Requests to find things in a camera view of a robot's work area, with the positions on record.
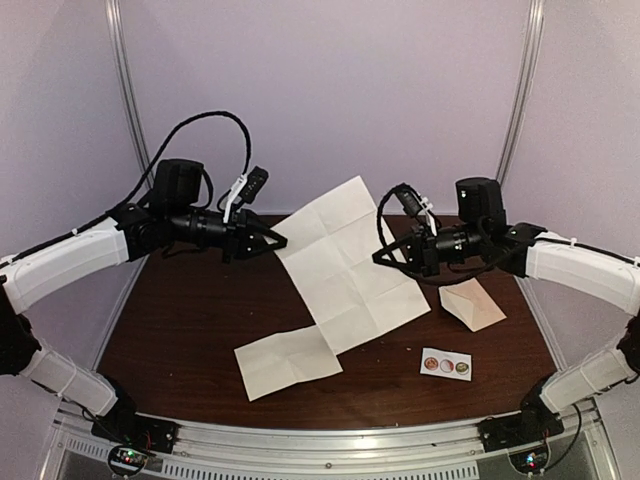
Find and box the white letter paper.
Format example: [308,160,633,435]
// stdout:
[273,176,431,355]

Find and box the circuit board with leds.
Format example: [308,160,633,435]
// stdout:
[509,449,550,475]
[107,445,151,476]

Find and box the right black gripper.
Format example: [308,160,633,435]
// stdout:
[372,222,486,279]

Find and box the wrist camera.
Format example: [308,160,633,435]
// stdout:
[396,184,437,235]
[218,166,269,224]

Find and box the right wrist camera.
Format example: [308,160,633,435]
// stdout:
[396,184,437,235]

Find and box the beige paper envelope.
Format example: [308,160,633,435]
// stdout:
[438,279,506,332]

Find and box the front aluminium rail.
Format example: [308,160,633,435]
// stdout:
[49,404,611,480]

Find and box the white folded paper sheet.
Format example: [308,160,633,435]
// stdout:
[234,326,343,402]

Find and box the aluminium frame post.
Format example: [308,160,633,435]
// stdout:
[105,0,150,171]
[496,0,545,185]

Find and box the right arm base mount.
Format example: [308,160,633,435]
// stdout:
[477,412,564,452]

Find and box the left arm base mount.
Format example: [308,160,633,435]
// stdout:
[91,414,178,454]

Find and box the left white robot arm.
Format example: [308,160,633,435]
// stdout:
[1,159,287,444]

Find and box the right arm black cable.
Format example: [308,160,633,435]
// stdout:
[375,183,501,281]

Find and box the left aluminium frame post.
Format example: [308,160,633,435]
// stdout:
[105,0,150,171]

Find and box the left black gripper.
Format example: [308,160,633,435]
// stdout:
[169,204,287,265]

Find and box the sticker sheet with three seals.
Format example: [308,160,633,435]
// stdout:
[420,347,472,382]

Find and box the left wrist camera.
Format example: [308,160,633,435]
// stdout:
[218,166,269,224]

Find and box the left circuit board with leds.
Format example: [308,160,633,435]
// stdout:
[107,445,151,476]

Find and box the right circuit board with leds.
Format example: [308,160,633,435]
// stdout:
[509,449,550,475]

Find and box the right aluminium frame post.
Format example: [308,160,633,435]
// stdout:
[496,0,545,185]

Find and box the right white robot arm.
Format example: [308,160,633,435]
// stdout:
[372,177,639,442]

